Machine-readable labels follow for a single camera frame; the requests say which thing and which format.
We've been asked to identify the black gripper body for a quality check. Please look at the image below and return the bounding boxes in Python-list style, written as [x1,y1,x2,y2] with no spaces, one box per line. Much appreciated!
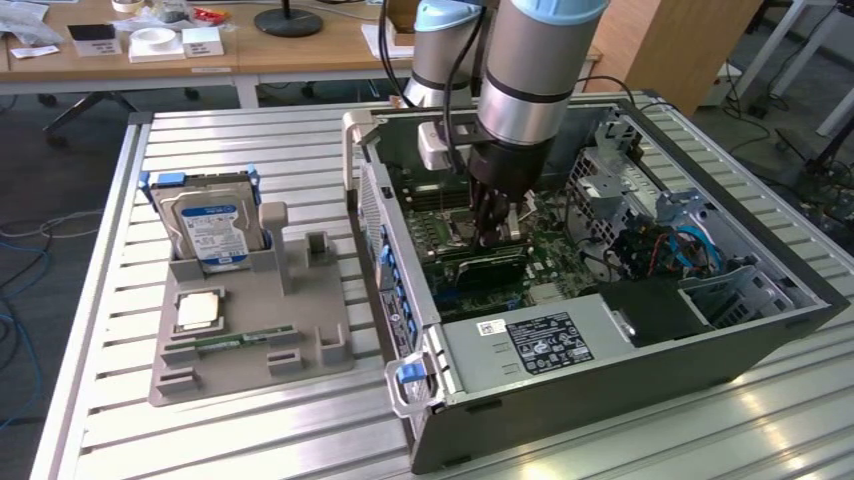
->
[465,139,548,201]

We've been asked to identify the CPU socket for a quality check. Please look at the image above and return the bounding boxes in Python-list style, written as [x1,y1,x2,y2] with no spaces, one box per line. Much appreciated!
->
[445,204,529,246]

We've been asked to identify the dark RAM stick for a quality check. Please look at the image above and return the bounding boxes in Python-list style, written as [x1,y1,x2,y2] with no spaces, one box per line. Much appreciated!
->
[430,243,529,264]

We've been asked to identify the green motherboard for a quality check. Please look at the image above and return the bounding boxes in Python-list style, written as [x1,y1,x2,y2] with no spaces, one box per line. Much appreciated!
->
[393,169,602,324]

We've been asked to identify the tall metal disk bay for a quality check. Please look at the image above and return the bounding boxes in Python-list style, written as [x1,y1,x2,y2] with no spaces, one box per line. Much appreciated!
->
[566,117,676,251]

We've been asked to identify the black drive power connector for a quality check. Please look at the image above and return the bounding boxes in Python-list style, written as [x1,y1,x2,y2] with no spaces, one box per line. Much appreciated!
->
[610,228,673,281]

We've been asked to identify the white paper sheet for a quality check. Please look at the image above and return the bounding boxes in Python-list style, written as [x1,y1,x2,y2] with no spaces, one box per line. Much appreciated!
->
[359,22,419,60]

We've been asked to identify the grey power supply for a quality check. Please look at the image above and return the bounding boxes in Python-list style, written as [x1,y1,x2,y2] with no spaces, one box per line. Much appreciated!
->
[439,294,636,396]

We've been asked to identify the black plastic air shroud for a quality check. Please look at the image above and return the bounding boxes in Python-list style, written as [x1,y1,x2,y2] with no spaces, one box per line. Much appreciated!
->
[597,277,709,349]

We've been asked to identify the brown cardboard box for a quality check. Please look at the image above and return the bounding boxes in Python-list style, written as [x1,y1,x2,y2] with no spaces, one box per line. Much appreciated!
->
[386,0,419,35]

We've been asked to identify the wooden cabinet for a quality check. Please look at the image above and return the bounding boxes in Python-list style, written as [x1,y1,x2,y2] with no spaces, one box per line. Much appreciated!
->
[580,0,766,116]

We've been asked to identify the wooden desk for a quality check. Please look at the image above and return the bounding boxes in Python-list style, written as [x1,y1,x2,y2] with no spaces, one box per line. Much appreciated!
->
[0,0,602,96]

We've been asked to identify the grey parts rack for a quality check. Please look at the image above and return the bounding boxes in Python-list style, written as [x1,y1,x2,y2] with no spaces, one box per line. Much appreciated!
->
[147,199,357,407]

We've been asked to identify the black PC case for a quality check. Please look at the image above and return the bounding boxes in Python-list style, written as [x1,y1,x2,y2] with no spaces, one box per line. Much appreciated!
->
[341,97,850,476]

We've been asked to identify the low metal disk bay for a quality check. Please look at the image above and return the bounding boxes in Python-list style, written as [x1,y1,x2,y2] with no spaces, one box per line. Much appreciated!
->
[677,267,800,331]

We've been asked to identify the hard disk with blue carrier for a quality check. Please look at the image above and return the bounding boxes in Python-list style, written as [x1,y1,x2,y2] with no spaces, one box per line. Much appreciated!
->
[138,171,262,275]

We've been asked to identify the black round lamp base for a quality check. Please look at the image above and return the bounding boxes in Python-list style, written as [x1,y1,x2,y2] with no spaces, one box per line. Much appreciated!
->
[253,0,326,37]

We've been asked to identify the green RAM stick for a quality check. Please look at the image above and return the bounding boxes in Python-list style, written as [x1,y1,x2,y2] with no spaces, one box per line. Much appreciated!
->
[165,327,295,351]

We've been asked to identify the silver CPU chip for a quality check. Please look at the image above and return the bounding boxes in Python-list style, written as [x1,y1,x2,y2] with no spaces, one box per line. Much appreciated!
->
[177,292,226,330]

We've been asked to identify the plain white box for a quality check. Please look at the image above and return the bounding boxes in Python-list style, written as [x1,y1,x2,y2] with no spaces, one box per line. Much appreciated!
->
[181,27,226,57]

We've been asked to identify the flat white box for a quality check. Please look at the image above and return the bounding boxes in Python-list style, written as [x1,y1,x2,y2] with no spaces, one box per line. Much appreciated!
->
[127,42,187,64]

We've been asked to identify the clear bag with dark parts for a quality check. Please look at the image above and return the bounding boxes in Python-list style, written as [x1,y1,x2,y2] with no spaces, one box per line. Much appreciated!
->
[110,7,195,34]

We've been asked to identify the white tape roll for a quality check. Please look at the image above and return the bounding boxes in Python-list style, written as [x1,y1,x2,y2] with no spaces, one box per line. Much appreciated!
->
[131,28,177,51]

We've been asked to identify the white box with black top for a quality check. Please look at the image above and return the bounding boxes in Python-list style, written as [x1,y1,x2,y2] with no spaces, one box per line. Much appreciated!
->
[66,23,126,56]

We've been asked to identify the black office chair base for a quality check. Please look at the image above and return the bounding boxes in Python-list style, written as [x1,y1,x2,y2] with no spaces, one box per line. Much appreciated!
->
[39,87,202,149]

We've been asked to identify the crumpled clear plastic bag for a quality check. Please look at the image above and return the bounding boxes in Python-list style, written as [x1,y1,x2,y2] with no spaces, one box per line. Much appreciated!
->
[0,2,66,46]

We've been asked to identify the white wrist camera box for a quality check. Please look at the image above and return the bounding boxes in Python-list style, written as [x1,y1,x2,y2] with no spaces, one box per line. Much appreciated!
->
[418,122,469,171]

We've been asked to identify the black cable behind case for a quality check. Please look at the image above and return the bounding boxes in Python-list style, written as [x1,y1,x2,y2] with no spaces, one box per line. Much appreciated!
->
[573,74,646,104]

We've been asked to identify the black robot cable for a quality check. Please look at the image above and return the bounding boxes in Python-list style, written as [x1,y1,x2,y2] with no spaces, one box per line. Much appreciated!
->
[375,0,486,174]

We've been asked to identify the blue SATA wire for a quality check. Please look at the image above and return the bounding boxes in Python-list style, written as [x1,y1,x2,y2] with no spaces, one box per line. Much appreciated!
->
[673,227,722,281]

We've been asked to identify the white desk frame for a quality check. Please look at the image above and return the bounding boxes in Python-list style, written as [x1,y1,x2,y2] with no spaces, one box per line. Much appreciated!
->
[726,0,854,136]

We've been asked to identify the black stand with cables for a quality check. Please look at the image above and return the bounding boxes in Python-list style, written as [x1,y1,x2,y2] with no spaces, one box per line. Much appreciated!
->
[777,92,854,221]

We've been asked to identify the grey floor cable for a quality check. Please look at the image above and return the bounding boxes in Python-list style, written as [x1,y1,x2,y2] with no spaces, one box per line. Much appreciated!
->
[0,207,102,239]

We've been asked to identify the blue floor cable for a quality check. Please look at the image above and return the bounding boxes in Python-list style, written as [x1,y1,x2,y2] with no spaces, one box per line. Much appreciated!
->
[0,239,53,431]

